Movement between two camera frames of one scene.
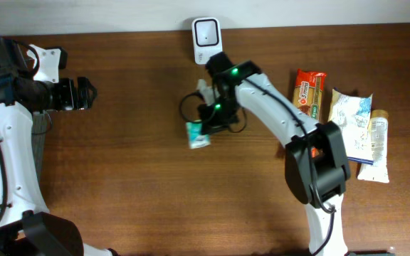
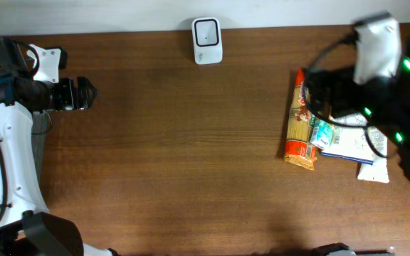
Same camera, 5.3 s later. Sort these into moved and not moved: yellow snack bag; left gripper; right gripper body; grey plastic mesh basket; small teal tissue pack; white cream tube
Moved: right gripper body; small teal tissue pack
Not moved: white cream tube; left gripper; yellow snack bag; grey plastic mesh basket
